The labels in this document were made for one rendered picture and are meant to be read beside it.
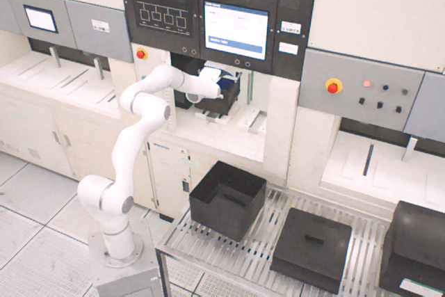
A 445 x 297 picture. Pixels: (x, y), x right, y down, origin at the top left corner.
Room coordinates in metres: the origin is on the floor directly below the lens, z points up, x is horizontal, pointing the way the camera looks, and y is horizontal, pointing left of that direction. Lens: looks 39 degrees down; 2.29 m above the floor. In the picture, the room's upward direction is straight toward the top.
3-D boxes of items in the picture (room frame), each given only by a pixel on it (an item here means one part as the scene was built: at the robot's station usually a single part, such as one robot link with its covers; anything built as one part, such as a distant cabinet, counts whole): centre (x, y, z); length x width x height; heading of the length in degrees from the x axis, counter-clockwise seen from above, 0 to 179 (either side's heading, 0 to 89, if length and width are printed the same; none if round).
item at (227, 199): (1.24, -0.03, 0.85); 0.28 x 0.28 x 0.17; 60
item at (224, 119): (1.92, 0.03, 0.89); 0.22 x 0.21 x 0.04; 155
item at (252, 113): (1.80, -0.21, 0.89); 0.22 x 0.21 x 0.04; 155
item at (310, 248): (1.00, -0.39, 0.83); 0.29 x 0.29 x 0.13; 67
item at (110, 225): (1.04, 0.49, 1.07); 0.19 x 0.12 x 0.24; 63
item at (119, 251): (1.02, 0.46, 0.85); 0.19 x 0.19 x 0.18
